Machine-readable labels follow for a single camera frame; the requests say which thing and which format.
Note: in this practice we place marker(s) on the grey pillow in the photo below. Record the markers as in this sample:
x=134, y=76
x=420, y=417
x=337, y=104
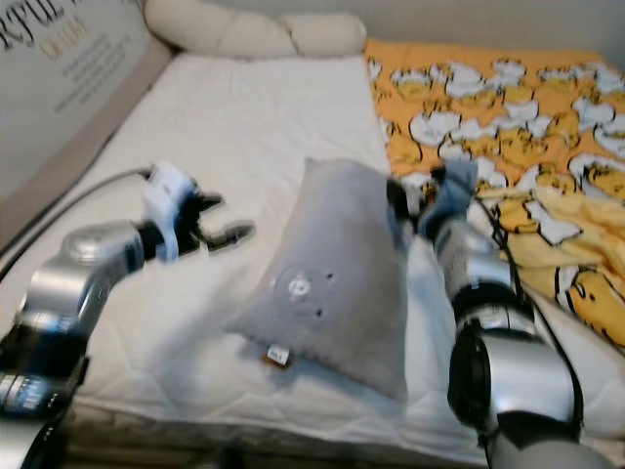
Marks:
x=327, y=283

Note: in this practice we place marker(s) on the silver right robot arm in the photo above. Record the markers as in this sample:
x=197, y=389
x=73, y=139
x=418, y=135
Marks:
x=508, y=362

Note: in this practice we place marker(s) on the white quilted mattress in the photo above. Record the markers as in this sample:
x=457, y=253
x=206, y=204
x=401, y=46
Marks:
x=254, y=117

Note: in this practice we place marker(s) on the yellow cartoon print blanket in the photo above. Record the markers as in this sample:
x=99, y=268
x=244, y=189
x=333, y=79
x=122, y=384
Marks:
x=498, y=107

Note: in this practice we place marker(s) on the cream long bolster pillow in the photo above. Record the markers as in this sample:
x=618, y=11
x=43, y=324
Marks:
x=225, y=29

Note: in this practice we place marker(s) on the large printed headboard cushion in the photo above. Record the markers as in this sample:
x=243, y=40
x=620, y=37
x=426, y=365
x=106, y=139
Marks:
x=78, y=88

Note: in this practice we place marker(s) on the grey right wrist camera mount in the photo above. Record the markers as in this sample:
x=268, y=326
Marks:
x=449, y=205

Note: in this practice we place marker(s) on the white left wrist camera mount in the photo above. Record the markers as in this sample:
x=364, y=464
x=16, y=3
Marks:
x=168, y=195

